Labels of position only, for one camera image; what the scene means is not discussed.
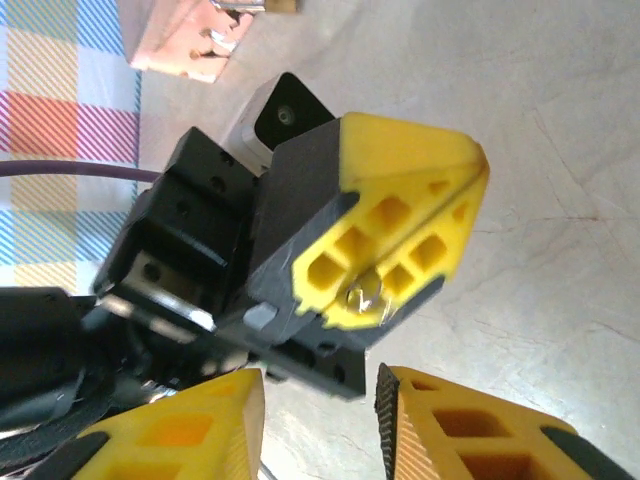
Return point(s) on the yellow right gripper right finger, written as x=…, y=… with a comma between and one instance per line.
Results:
x=450, y=440

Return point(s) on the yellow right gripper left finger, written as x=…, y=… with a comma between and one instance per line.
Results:
x=200, y=440

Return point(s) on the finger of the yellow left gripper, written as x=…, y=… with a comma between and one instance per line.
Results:
x=390, y=155
x=430, y=250

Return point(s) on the small silver key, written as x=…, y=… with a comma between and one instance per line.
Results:
x=364, y=297

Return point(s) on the checkered colourful backdrop cloth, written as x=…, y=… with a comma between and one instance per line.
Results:
x=50, y=125

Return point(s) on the pink tin box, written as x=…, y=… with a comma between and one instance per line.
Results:
x=170, y=35

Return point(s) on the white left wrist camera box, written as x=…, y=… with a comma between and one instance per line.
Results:
x=285, y=115

